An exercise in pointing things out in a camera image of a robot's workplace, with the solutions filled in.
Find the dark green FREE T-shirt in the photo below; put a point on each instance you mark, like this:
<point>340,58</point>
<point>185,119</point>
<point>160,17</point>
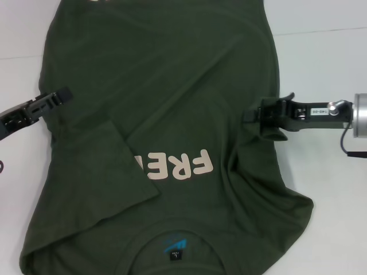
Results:
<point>160,71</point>

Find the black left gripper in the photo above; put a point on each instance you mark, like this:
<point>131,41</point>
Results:
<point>18,116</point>

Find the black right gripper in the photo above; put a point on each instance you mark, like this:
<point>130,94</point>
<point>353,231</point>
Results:
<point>321,114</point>

